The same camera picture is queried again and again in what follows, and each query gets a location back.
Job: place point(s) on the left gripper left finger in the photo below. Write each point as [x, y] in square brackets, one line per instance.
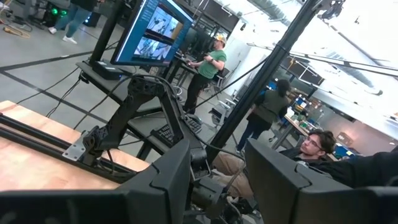
[168, 186]

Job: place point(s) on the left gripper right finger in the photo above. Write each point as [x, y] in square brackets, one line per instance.
[270, 186]

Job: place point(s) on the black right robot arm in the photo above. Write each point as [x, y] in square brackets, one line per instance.
[124, 118]

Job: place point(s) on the black keyboard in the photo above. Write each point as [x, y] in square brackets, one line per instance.
[166, 133]

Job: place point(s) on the person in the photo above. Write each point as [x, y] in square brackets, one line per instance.
[208, 68]
[267, 109]
[314, 146]
[76, 18]

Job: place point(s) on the office chair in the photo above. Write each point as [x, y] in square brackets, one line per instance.
[222, 113]

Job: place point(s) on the computer monitor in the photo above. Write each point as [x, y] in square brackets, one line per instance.
[152, 34]

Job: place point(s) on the silver frame bracket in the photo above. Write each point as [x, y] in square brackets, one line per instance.
[74, 152]

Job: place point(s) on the black aluminium table frame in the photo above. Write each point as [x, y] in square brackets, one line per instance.
[31, 137]

